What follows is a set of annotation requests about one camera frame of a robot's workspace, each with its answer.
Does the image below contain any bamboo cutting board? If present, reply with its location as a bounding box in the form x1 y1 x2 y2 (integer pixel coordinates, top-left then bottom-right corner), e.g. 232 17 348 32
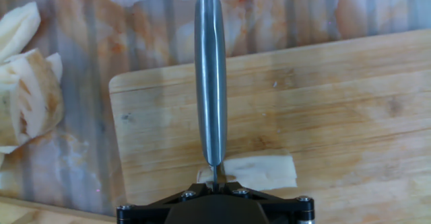
108 28 431 224

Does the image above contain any marble pattern plastic mat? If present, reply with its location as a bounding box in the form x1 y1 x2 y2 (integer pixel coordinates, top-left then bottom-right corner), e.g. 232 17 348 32
0 0 431 218

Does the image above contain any lotus root chunk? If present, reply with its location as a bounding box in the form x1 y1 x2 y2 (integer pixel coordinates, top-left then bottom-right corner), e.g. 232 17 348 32
45 52 64 83

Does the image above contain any wooden peg rack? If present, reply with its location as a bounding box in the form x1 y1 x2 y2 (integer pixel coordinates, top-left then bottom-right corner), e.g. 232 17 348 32
0 196 117 224

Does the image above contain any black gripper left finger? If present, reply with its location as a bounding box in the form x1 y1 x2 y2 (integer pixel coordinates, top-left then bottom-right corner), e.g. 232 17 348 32
117 182 216 224

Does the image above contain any lotus root half piece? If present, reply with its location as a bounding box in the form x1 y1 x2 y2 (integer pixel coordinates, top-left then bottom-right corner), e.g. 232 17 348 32
220 149 299 191

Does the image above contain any steel cleaver knife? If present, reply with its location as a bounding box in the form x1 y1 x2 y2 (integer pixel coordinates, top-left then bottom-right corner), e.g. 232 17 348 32
194 0 228 188

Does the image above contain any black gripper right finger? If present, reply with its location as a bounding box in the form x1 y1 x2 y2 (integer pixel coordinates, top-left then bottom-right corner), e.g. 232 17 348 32
217 182 315 224

